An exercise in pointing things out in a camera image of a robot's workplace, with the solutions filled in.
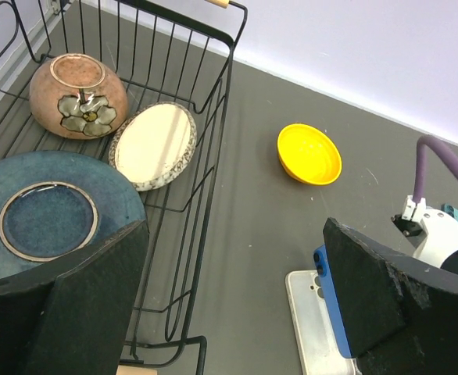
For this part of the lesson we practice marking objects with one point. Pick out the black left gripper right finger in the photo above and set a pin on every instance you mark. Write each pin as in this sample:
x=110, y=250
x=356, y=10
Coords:
x=400, y=315

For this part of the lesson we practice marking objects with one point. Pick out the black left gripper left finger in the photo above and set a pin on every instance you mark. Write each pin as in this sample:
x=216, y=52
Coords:
x=71, y=315

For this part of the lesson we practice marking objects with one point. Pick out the beige phone case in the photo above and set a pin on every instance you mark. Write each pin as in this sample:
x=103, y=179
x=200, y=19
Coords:
x=318, y=350

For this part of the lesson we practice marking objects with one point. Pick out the blue phone case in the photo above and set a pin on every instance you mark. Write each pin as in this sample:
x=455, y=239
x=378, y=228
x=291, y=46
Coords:
x=326, y=281

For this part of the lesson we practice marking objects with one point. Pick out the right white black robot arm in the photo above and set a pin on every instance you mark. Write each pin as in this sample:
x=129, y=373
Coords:
x=400, y=314

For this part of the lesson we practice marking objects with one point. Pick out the blue grey ceramic bowl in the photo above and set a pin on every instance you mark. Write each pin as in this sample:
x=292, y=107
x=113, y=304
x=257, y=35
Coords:
x=53, y=203

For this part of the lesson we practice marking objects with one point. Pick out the orange bowl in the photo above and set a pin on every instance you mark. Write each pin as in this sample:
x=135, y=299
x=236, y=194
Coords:
x=308, y=155

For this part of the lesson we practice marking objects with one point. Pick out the beige oval plate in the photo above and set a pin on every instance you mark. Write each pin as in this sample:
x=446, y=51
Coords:
x=154, y=146

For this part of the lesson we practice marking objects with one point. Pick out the brown ceramic vase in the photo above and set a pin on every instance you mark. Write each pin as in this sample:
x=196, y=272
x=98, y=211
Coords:
x=76, y=96

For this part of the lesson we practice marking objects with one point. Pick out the black wire basket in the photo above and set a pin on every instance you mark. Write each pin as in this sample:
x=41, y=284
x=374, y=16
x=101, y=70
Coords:
x=161, y=55

